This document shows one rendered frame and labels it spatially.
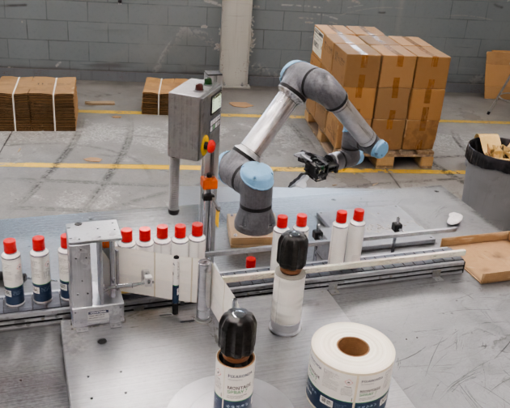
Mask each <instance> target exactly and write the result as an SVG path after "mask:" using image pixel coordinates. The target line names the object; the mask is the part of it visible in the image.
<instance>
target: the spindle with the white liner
mask: <svg viewBox="0 0 510 408"><path fill-rule="evenodd" d="M307 254H308V237H307V236H306V235H305V234H304V233H303V232H300V231H298V230H287V231H285V232H284V233H282V234H281V236H280V237H279V238H278V249H277V258H276V261H277V263H278V264H279V266H277V267H276V269H275V271H274V290H273V296H272V305H271V314H270V319H271V321H270V323H269V327H270V330H271V331H272V332H273V333H275V334H277V335H279V336H284V337H290V336H293V335H296V334H298V333H299V332H300V322H301V313H302V303H303V298H304V284H305V277H306V272H305V270H304V269H303V268H304V267H305V266H306V261H307Z"/></svg>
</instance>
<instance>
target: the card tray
mask: <svg viewBox="0 0 510 408"><path fill-rule="evenodd" d="M440 247H449V248H451V249H453V250H458V249H465V250H466V253H465V256H461V257H462V258H463V259H464V261H465V268H464V269H465V270H466V271H467V272H468V273H469V274H470V275H472V276H473V277H474V278H475V279H476V280H477V281H478V282H480V283H481V284H484V283H496V282H503V281H508V280H510V231H506V232H492V233H483V234H476V235H468V236H453V237H445V238H442V239H441V243H440Z"/></svg>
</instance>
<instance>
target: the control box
mask: <svg viewBox="0 0 510 408"><path fill-rule="evenodd" d="M197 83H202V85H203V83H204V80H202V79H189V80H188V81H186V82H184V83H182V84H181V85H180V86H178V87H176V88H175V89H173V90H171V91H170V92H169V93H168V156H170V157H174V158H179V159H187V160H192V161H199V160H200V159H202V158H203V157H204V156H205V155H206V154H207V153H208V151H207V150H205V149H204V143H205V142H209V141H210V140H214V141H215V143H216V145H217V144H218V143H219V133H220V126H218V127H217V128H216V129H215V130H214V131H213V132H211V133H210V120H211V119H213V118H214V117H215V116H217V115H218V114H219V113H220V116H221V108H220V109H219V110H218V111H217V112H216V113H214V114H213V115H212V116H211V115H210V105H211V97H212V96H213V95H214V94H215V93H216V92H218V91H219V90H222V85H220V84H219V83H217V82H213V86H210V87H207V86H204V85H203V89H204V92H195V91H194V89H195V85H196V84H197Z"/></svg>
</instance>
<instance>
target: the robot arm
mask: <svg viewBox="0 0 510 408"><path fill-rule="evenodd" d="M280 75H281V77H280V78H279V79H280V84H279V85H278V94H277V95H276V96H275V97H274V99H273V100H272V101H271V103H270V105H269V106H268V107H267V109H266V110H265V112H264V113H263V114H262V115H261V117H260V118H259V119H258V121H257V123H256V124H255V125H254V127H253V128H252V129H251V130H250V132H249V133H248V135H247V136H246V137H245V139H244V141H243V142H242V143H241V144H240V145H235V146H234V147H233V148H232V149H231V150H230V151H226V152H223V153H222V154H221V155H220V156H219V173H218V178H219V179H220V180H221V181H222V182H223V183H224V184H225V185H227V186H229V187H230V188H232V189H234V190H235V191H236V192H237V193H239V194H240V207H239V210H238V211H237V214H236V217H235V220H234V227H235V229H236V230H237V231H238V232H240V233H242V234H244V235H247V236H265V235H268V234H270V233H271V232H273V230H274V227H275V226H276V221H275V217H274V212H273V210H272V198H273V184H274V173H273V170H272V169H271V167H269V166H268V165H267V164H264V163H260V160H259V159H260V157H261V155H262V153H263V152H264V151H265V149H266V148H267V147H268V146H269V144H270V143H271V141H272V140H273V139H274V137H275V135H276V134H277V133H278V132H279V131H280V129H281V128H282V126H283V125H284V123H285V122H286V121H287V119H288V117H289V116H290V115H291V114H292V113H293V111H294V110H295V108H296V107H297V106H298V105H302V104H304V103H305V101H306V100H307V98H309V99H310V100H314V101H316V102H317V103H318V104H321V105H322V106H323V107H324V108H325V109H326V110H327V111H329V112H332V113H333V114H334V116H335V117H336V118H337V119H338V120H339V121H340V122H341V123H342V124H343V131H342V146H341V150H340V151H336V152H333V153H330V154H328V155H326V156H325V157H323V156H320V155H316V154H313V153H311V152H309V151H304V150H302V151H300V152H298V153H295V154H294V156H296V157H298V161H299V162H301V163H304V164H305V167H304V171H305V173H300V174H299V175H298V177H296V178H295V179H294V180H293V181H292V182H290V184H289V185H288V188H292V187H294V186H299V187H300V188H303V189H304V188H306V186H307V184H306V181H307V180H308V178H309V177H310V178H311V179H313V180H314V181H315V182H318V181H323V180H326V177H327V176H328V173H329V172H335V173H337V172H338V170H340V169H344V168H349V167H354V166H355V165H358V164H361V163H362V162H363V159H364V155H363V153H364V152H365V153H367V154H369V155H370V156H371V157H375V158H377V159H381V158H383V157H384V156H385V155H386V154H387V152H388V149H389V145H388V143H387V142H386V141H384V140H383V139H380V138H379V137H378V136H377V135H376V133H375V132H374V131H373V130H372V128H371V127H370V126H369V124H368V123H367V122H366V121H365V120H364V119H363V117H362V116H361V115H360V113H359V112H358V111H357V109H356V108H355V106H354V105H353V104H352V103H351V102H350V101H349V100H348V94H347V92H346V91H345V90H344V88H343V87H342V86H341V84H340V83H339V82H338V81H337V79H336V78H335V77H334V76H333V75H332V74H331V73H329V72H328V71H327V70H324V69H321V68H319V67H317V66H314V65H311V64H310V63H308V62H304V61H300V60H294V61H291V62H288V63H287V64H286V65H285V66H284V67H283V69H282V71H281V73H280ZM317 179H322V180H317Z"/></svg>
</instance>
